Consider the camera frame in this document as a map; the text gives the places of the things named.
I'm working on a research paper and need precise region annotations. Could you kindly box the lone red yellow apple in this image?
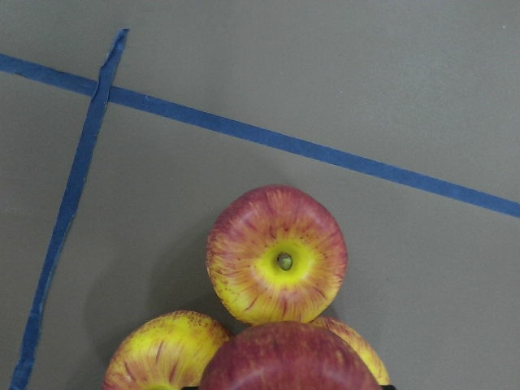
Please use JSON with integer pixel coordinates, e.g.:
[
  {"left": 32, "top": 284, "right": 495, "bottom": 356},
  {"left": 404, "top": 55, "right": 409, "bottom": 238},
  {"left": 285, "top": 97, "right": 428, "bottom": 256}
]
[{"left": 199, "top": 322, "right": 381, "bottom": 389}]

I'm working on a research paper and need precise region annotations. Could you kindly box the left red clustered apple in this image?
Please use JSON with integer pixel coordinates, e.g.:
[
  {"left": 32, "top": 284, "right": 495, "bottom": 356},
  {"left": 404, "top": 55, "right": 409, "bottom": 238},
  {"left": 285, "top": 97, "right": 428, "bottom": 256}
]
[{"left": 102, "top": 310, "right": 232, "bottom": 389}]

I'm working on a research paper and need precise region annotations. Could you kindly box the red clustered apple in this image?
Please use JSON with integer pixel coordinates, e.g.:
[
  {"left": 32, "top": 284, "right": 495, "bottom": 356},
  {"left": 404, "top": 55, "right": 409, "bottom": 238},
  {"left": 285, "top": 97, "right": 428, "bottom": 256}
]
[
  {"left": 310, "top": 316, "right": 393, "bottom": 385},
  {"left": 102, "top": 310, "right": 232, "bottom": 389}
]

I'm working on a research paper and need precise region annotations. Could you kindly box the right red clustered apple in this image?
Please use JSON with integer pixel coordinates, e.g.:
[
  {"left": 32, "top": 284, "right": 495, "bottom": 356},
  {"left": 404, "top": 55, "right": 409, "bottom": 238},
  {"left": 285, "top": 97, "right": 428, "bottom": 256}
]
[{"left": 310, "top": 316, "right": 393, "bottom": 385}]

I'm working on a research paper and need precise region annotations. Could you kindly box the top red yellow apple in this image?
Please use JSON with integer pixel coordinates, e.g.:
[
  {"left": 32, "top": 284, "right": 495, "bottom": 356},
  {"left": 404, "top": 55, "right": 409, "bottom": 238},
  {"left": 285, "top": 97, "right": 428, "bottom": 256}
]
[{"left": 206, "top": 184, "right": 348, "bottom": 325}]

